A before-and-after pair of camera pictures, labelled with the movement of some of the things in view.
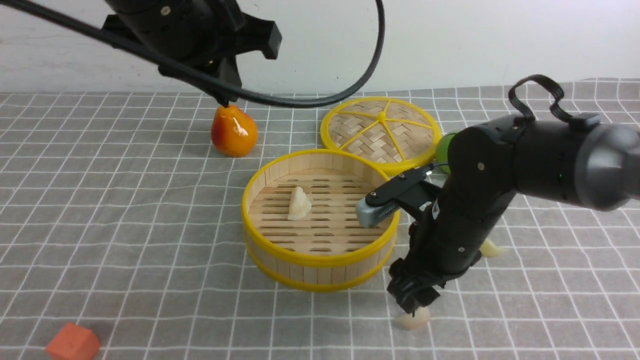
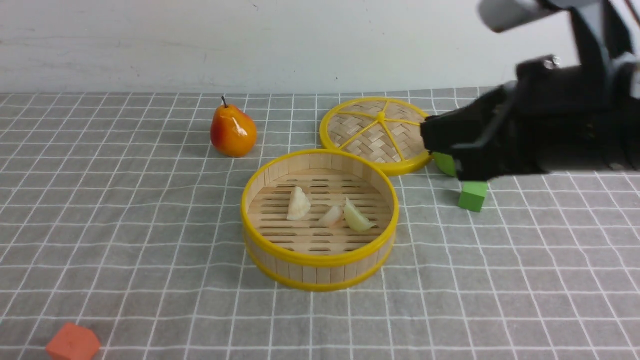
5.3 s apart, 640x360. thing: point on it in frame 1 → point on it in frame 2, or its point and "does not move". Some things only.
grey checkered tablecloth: x=118 y=214 does not move
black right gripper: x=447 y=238 → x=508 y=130
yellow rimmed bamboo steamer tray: x=329 y=250 does not move
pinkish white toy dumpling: x=421 y=317 → x=332 y=218
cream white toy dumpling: x=300 y=204 does not move
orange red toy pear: x=234 y=133 does not move
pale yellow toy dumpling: x=489 y=249 → x=355 y=220
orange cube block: x=73 y=342 does not move
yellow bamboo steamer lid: x=394 y=134 does not move
